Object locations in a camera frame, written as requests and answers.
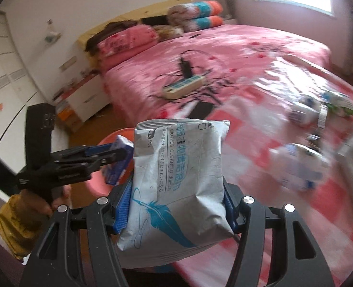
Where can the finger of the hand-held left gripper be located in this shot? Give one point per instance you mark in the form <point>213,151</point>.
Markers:
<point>83,167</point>
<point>98,150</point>

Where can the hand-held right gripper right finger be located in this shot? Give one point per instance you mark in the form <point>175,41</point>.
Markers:
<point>229,212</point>

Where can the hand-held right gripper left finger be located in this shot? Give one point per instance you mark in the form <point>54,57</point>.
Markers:
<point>122,212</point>

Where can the pink plastic basin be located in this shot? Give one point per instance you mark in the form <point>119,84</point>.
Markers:
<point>100,185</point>

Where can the blue white small box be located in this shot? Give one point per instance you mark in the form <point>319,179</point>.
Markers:
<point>119,175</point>

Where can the grey wipes packet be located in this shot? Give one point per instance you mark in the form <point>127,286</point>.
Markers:
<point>179,185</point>

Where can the person's left forearm yellow sleeve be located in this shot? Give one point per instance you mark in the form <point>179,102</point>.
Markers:
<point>12,230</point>

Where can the person's left hand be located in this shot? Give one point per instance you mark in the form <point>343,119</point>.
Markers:
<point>65,192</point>

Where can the white nightstand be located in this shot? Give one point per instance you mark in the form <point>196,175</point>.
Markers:
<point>86,95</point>

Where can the white wardrobe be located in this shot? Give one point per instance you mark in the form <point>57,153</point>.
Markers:
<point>9,80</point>

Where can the white blue packet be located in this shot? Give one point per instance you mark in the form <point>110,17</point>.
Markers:
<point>303,110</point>
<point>299,167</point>

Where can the black flat device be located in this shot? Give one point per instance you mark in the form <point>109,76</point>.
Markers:
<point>205,109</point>

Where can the pink pillow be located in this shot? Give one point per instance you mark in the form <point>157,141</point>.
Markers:
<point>125,40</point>

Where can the black charger adapter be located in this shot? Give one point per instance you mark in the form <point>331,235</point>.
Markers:
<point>186,68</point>

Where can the beige floral pillow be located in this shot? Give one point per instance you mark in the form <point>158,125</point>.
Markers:
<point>167,33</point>

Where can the yellow headboard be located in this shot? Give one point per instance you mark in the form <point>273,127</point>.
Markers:
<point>128,16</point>

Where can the wall hanging ornament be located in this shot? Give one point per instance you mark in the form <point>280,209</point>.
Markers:
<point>49,36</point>

